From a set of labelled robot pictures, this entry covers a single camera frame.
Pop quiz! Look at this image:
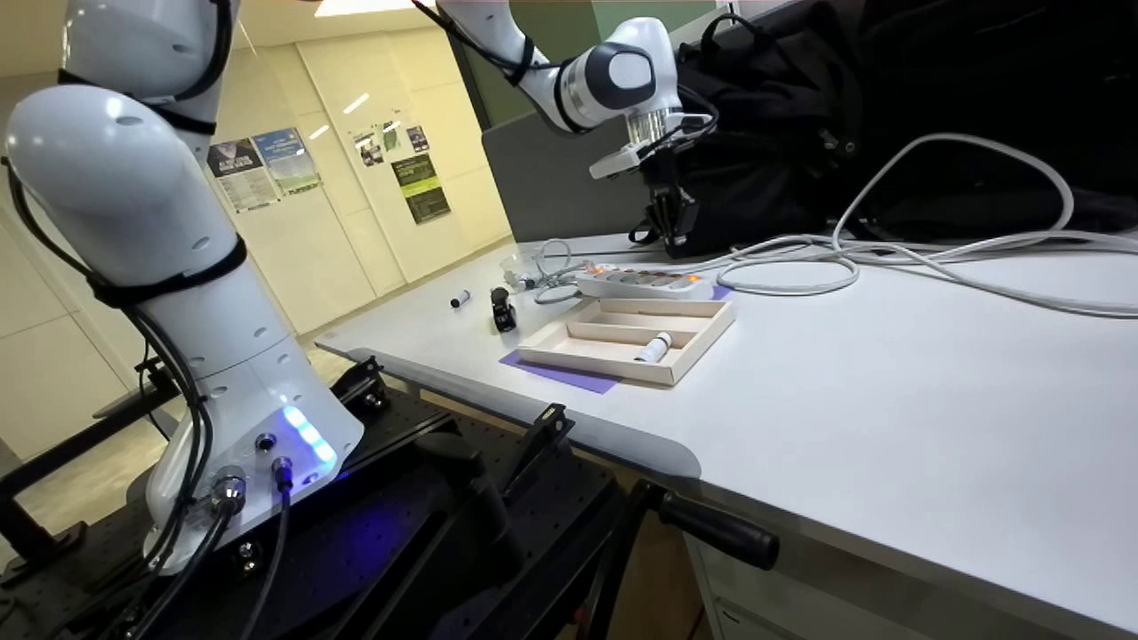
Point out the small white plug adapter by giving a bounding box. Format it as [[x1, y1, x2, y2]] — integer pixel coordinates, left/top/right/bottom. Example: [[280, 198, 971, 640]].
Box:
[[506, 254, 547, 294]]

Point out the small black object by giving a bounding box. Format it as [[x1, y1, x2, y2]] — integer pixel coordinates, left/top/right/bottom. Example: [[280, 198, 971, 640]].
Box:
[[488, 286, 521, 333]]

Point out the blue wall poster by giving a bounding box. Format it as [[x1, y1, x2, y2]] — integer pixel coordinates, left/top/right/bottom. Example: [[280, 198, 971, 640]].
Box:
[[252, 124, 325, 198]]

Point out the thin translucent coiled cable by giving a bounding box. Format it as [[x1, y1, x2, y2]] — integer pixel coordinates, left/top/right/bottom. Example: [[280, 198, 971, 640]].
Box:
[[528, 240, 588, 308]]

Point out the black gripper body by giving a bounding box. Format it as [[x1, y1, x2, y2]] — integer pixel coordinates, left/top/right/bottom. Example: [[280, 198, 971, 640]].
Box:
[[640, 147, 704, 231]]

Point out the black backpack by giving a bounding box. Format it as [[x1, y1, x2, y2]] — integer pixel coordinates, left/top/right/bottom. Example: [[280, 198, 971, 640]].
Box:
[[626, 10, 873, 262]]

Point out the white looped power cable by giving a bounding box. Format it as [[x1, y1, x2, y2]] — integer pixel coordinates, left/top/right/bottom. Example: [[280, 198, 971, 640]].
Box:
[[713, 231, 1138, 324]]

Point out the green and black poster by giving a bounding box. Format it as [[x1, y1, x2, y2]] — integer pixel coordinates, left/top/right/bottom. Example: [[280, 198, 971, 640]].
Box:
[[388, 152, 455, 227]]

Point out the light wooden tray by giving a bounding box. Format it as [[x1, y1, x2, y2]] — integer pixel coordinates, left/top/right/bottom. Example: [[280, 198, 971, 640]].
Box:
[[515, 294, 741, 391]]

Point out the black robot mounting stand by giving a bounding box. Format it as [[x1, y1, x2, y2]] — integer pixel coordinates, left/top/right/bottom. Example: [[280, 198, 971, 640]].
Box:
[[0, 353, 650, 640]]

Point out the dark wall poster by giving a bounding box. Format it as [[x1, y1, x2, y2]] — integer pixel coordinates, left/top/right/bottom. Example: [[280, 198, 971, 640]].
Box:
[[207, 137, 269, 217]]

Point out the black clamp handle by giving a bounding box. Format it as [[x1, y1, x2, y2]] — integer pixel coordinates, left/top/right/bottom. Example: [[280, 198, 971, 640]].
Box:
[[645, 485, 787, 574]]

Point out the small white bottle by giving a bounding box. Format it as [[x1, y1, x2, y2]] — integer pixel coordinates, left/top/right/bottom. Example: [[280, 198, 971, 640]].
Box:
[[633, 330, 677, 367]]

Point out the white six-socket power strip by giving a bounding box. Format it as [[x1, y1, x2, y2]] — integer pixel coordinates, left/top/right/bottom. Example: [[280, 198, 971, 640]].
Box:
[[574, 259, 709, 304]]

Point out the thick white arched cable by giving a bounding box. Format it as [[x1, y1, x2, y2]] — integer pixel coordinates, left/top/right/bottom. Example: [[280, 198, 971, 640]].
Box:
[[828, 129, 1138, 259]]

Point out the black cloth pile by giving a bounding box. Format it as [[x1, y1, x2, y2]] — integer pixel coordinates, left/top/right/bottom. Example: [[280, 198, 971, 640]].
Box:
[[849, 0, 1138, 243]]

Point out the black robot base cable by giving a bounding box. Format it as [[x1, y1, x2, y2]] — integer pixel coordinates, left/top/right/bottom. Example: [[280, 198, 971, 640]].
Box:
[[243, 454, 299, 640]]

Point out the grey partition panel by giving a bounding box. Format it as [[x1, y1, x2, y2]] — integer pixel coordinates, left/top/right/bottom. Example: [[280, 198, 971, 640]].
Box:
[[482, 87, 658, 248]]

